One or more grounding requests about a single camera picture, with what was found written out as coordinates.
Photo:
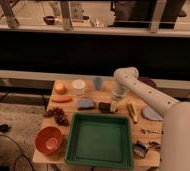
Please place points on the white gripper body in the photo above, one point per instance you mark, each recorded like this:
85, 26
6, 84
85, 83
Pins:
118, 92

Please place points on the black yellow eraser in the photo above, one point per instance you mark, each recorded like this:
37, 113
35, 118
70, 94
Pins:
105, 108

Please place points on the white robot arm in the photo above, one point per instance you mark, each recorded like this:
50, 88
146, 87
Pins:
175, 142

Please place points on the blue cup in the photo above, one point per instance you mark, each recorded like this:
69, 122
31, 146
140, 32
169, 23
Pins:
97, 83

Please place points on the dark red bowl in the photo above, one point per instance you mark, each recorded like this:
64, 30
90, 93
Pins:
147, 81

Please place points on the blue grey plate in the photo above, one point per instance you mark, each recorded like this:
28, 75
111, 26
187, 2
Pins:
150, 114

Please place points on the blue sponge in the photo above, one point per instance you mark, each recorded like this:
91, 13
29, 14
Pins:
85, 104

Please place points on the white cup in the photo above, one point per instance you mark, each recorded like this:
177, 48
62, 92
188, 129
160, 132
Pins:
79, 87

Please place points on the metal fork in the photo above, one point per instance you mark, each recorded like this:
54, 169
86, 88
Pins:
145, 131

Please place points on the green plastic tray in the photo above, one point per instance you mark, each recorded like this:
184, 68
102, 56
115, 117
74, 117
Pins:
100, 140

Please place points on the metal cookie cutter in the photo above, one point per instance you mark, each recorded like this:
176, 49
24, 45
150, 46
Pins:
140, 150

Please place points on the orange carrot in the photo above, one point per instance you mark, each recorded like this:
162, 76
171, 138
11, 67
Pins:
61, 100

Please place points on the bunch of dark grapes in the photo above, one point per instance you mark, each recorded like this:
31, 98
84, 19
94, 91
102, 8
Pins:
58, 114

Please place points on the dark background bowl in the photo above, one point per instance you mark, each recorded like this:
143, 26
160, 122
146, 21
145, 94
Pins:
50, 20

